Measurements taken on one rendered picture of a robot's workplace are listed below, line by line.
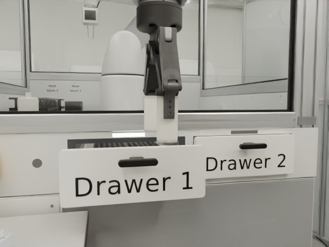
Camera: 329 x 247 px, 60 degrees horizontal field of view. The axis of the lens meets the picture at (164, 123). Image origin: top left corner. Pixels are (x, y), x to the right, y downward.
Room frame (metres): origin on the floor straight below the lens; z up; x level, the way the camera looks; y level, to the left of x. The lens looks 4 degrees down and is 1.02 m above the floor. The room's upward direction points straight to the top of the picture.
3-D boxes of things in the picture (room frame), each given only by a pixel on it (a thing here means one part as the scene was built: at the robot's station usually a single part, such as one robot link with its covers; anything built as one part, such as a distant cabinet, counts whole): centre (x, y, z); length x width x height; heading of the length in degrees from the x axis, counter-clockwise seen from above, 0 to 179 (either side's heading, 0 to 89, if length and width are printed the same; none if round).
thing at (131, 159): (0.54, 0.05, 0.91); 0.07 x 0.04 x 0.01; 102
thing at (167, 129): (0.41, 0.00, 0.99); 0.03 x 0.01 x 0.07; 102
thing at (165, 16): (0.48, 0.01, 1.13); 0.08 x 0.07 x 0.09; 12
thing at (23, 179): (1.18, 0.15, 0.87); 1.02 x 0.95 x 0.14; 102
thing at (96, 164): (0.56, 0.06, 0.87); 0.29 x 0.02 x 0.11; 102
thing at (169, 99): (0.40, -0.01, 1.02); 0.03 x 0.01 x 0.05; 12
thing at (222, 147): (0.77, -0.22, 0.87); 0.29 x 0.02 x 0.11; 102
